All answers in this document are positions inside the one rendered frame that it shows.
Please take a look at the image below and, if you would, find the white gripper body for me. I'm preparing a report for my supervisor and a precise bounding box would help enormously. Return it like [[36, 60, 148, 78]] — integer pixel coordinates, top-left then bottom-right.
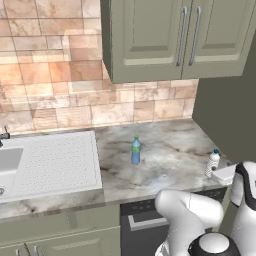
[[211, 163, 240, 186]]

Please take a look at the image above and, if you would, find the green base cupboard door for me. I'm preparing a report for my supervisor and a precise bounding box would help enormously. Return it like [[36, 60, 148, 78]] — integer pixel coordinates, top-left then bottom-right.
[[0, 244, 28, 256], [26, 226, 122, 256]]

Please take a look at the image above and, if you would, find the white water bottle teal cap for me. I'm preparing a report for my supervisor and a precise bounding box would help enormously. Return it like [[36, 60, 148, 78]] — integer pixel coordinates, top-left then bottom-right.
[[204, 148, 221, 179]]

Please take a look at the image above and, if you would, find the tall green cabinet panel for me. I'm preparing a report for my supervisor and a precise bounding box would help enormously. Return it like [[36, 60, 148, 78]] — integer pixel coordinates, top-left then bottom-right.
[[191, 31, 256, 165]]

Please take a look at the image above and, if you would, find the blue water bottle green label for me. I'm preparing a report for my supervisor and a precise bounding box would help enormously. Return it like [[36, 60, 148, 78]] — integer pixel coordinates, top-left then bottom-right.
[[131, 135, 142, 166]]

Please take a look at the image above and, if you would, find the black dishwasher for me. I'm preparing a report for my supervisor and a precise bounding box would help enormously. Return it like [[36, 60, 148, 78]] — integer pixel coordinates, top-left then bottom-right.
[[119, 187, 228, 256]]

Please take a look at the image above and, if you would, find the white sink with drainboard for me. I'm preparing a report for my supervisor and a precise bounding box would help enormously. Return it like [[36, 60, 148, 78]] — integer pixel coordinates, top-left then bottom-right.
[[0, 130, 104, 204]]

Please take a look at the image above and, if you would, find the green drawer front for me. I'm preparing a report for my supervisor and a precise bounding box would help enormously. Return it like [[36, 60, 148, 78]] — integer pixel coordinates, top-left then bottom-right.
[[0, 211, 71, 244]]

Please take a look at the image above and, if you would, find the dark metal tap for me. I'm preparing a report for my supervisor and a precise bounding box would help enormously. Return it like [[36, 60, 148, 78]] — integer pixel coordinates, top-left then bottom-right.
[[0, 125, 11, 148]]

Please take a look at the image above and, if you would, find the silver dishwasher handle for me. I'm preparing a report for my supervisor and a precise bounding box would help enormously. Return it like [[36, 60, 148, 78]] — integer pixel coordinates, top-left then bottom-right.
[[127, 214, 170, 232]]

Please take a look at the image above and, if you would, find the green wall cupboard door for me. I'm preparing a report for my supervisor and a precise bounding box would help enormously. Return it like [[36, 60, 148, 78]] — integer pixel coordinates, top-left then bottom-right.
[[109, 0, 193, 85], [181, 0, 256, 80]]

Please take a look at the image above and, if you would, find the silver cupboard door handle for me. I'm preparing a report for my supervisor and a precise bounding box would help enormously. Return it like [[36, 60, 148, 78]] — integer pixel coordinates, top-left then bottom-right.
[[187, 5, 202, 67], [175, 5, 189, 68]]

